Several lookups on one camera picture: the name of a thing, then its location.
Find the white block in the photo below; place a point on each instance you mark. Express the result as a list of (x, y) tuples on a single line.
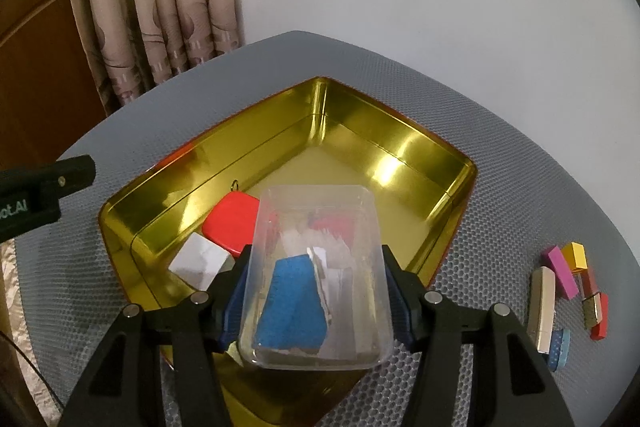
[(199, 261)]

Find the clear plastic container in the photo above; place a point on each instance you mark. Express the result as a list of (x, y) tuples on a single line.
[(337, 227)]

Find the brown wooden door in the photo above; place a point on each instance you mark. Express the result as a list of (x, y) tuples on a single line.
[(48, 96)]

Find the dark red lipstick case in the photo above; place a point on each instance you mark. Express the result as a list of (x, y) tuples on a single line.
[(589, 283)]

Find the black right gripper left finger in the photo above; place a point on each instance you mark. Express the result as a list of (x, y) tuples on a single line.
[(121, 383)]

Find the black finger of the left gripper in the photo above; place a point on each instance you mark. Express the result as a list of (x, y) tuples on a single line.
[(30, 197)]

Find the red rectangular block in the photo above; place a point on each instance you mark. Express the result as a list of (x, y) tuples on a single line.
[(599, 330)]

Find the beige ribbed case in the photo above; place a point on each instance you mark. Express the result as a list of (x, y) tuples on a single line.
[(541, 309)]

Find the olive small block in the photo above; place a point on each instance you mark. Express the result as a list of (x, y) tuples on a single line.
[(592, 310)]

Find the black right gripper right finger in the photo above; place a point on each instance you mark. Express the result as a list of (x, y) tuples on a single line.
[(511, 384)]

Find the gold tin box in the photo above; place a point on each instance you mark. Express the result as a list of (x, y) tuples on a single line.
[(318, 132)]

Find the red rounded block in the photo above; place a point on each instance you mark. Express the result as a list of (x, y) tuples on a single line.
[(231, 222)]

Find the yellow cube block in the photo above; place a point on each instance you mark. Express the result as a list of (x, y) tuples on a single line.
[(575, 256)]

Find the pink rectangular block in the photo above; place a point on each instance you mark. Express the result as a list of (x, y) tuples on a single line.
[(553, 259)]

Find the blue sponge block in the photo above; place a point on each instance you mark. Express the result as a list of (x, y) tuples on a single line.
[(293, 316)]

